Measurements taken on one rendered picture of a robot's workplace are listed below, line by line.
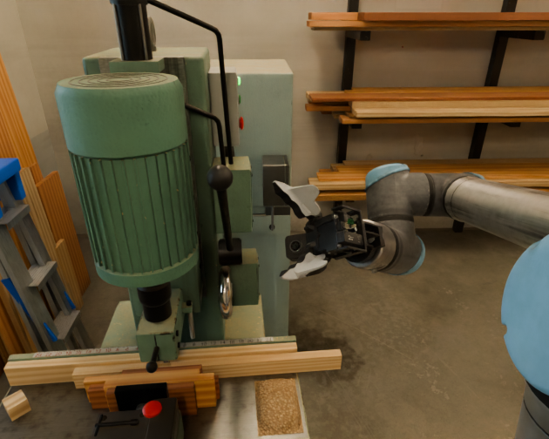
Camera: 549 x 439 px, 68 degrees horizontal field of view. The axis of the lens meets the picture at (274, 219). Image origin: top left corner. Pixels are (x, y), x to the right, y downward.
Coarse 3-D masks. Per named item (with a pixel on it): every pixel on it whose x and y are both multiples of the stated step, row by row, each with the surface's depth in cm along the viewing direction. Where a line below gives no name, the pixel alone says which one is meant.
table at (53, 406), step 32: (32, 384) 85; (64, 384) 85; (224, 384) 85; (0, 416) 78; (32, 416) 78; (64, 416) 78; (96, 416) 78; (192, 416) 78; (224, 416) 78; (256, 416) 78
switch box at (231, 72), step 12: (216, 72) 85; (228, 72) 85; (216, 84) 86; (228, 84) 86; (216, 96) 87; (228, 96) 87; (216, 108) 88; (228, 108) 88; (216, 132) 91; (216, 144) 92
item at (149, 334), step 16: (176, 288) 86; (176, 304) 82; (144, 320) 77; (176, 320) 78; (144, 336) 74; (160, 336) 74; (176, 336) 77; (144, 352) 76; (160, 352) 76; (176, 352) 77
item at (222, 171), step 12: (216, 168) 53; (228, 168) 54; (216, 180) 52; (228, 180) 53; (228, 216) 67; (228, 228) 73; (228, 240) 79; (240, 240) 89; (228, 252) 87; (240, 252) 87; (228, 264) 88; (240, 264) 89
